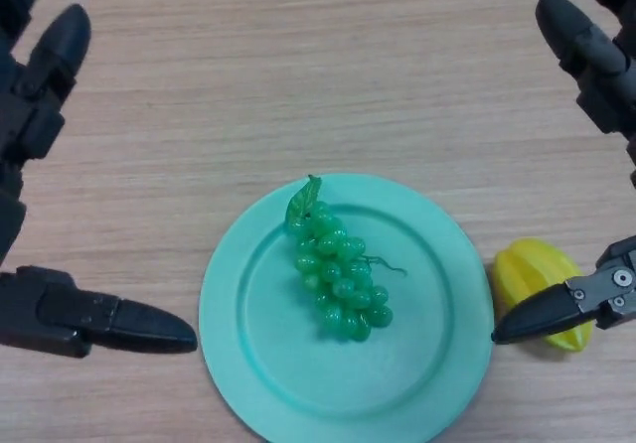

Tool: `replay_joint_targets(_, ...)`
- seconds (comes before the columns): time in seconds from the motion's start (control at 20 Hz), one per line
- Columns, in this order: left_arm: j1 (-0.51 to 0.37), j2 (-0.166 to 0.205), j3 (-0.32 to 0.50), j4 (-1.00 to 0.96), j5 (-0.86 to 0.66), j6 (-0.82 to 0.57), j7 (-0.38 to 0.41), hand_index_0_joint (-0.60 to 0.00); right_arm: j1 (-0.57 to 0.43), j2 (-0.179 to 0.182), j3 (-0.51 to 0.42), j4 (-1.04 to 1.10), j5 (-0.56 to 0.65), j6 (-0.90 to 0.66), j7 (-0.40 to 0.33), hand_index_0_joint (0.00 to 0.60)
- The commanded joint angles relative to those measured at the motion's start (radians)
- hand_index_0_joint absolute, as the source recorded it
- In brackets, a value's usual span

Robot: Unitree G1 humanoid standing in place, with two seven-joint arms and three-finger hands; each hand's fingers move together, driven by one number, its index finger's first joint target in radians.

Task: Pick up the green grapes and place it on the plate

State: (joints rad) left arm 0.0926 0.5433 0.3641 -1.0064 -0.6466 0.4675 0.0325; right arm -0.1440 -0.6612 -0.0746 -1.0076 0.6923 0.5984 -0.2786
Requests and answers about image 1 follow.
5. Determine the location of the turquoise round plate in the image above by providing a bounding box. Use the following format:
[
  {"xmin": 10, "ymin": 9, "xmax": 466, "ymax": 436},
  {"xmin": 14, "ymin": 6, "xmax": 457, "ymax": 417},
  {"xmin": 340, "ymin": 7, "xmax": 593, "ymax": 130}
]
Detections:
[{"xmin": 198, "ymin": 173, "xmax": 496, "ymax": 443}]

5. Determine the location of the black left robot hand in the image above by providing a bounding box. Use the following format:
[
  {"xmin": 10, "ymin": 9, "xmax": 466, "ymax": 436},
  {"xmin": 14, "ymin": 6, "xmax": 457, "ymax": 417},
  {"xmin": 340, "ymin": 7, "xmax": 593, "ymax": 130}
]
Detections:
[{"xmin": 0, "ymin": 0, "xmax": 199, "ymax": 360}]

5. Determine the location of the yellow starfruit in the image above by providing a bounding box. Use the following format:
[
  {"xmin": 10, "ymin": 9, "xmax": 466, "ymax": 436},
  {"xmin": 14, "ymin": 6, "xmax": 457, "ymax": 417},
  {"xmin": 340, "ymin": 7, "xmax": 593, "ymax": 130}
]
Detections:
[{"xmin": 491, "ymin": 236, "xmax": 595, "ymax": 353}]

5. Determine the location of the green grapes bunch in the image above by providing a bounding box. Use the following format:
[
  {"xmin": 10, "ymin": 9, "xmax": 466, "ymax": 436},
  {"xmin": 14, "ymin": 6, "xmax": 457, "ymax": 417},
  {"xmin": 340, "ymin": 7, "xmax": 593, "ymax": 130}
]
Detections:
[{"xmin": 284, "ymin": 174, "xmax": 408, "ymax": 344}]

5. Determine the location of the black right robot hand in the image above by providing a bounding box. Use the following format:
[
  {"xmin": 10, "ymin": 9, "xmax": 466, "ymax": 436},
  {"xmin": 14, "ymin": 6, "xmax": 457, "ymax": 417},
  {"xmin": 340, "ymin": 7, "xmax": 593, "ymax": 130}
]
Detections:
[{"xmin": 490, "ymin": 0, "xmax": 636, "ymax": 346}]

